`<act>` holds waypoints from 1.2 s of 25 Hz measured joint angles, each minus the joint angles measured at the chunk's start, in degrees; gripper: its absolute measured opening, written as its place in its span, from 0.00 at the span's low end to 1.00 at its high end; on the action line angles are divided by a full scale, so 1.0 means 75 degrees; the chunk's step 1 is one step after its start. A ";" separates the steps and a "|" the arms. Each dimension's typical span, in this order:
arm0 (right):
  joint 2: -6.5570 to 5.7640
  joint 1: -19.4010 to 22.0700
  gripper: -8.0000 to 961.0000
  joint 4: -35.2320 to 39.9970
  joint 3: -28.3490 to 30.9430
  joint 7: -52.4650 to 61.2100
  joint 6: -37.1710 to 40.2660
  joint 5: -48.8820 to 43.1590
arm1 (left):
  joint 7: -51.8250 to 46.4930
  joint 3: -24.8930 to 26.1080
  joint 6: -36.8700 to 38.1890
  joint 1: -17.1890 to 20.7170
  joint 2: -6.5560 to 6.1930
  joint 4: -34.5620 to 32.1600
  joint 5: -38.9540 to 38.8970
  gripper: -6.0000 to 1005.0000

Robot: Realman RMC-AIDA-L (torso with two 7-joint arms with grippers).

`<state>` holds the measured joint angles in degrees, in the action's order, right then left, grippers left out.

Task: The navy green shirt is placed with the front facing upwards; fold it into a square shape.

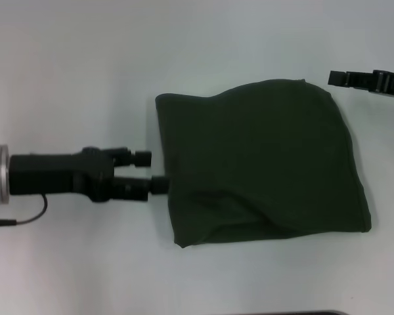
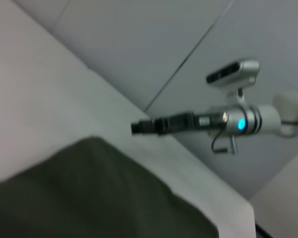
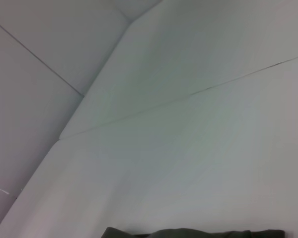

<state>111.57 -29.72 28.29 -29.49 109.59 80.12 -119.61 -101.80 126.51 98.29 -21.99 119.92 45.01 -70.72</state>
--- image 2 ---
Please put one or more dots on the dark green printed t-shirt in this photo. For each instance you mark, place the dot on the dark green printed t-shirt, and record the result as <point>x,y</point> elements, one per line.
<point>89,193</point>

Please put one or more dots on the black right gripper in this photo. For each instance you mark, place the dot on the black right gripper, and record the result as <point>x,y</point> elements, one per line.
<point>188,121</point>

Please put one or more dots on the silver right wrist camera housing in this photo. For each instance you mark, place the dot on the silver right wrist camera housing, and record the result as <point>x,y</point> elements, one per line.
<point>234,74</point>

